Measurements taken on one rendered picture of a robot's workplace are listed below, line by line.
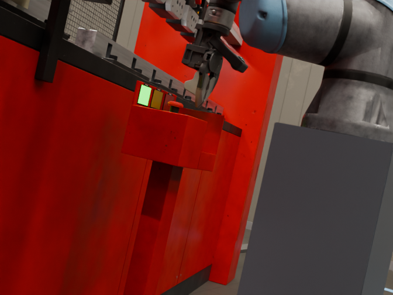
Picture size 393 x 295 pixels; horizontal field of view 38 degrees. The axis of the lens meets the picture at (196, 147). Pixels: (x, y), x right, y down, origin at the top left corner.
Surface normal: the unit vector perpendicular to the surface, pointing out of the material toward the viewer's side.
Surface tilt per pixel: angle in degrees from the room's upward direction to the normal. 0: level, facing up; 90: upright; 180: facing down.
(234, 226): 90
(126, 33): 90
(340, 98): 73
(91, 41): 90
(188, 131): 90
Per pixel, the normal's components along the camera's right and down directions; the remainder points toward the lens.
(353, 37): 0.10, 0.36
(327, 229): -0.48, -0.11
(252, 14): -0.97, -0.10
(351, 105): -0.23, -0.36
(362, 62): -0.23, -0.05
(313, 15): 0.17, 0.07
